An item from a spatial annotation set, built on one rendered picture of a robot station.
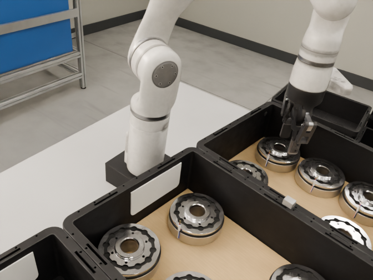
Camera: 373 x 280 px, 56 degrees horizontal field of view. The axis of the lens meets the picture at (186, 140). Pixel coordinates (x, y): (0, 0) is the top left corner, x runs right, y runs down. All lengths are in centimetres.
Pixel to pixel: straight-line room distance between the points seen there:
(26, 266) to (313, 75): 58
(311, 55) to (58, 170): 68
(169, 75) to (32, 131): 178
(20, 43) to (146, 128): 173
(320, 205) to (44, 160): 71
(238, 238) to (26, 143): 181
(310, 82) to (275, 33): 309
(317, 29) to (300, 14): 297
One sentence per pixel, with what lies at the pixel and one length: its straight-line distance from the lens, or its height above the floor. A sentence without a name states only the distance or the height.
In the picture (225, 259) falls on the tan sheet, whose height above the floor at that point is 83.
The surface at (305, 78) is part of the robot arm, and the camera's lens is 72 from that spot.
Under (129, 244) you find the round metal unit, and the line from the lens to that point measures 63.
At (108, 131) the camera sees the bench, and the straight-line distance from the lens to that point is 113.
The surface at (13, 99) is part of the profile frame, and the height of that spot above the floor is 14.
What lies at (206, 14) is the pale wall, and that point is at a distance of 414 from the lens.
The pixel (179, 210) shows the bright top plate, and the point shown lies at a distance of 66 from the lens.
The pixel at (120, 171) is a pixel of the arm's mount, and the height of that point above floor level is 76.
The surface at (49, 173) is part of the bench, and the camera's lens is 100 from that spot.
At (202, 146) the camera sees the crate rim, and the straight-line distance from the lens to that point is 71.
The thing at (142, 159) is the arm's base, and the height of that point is 82.
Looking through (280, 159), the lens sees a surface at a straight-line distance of 84.
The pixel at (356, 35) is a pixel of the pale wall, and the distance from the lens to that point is 359.
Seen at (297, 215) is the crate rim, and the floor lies 93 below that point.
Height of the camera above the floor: 135
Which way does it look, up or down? 36 degrees down
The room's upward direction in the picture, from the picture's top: 7 degrees clockwise
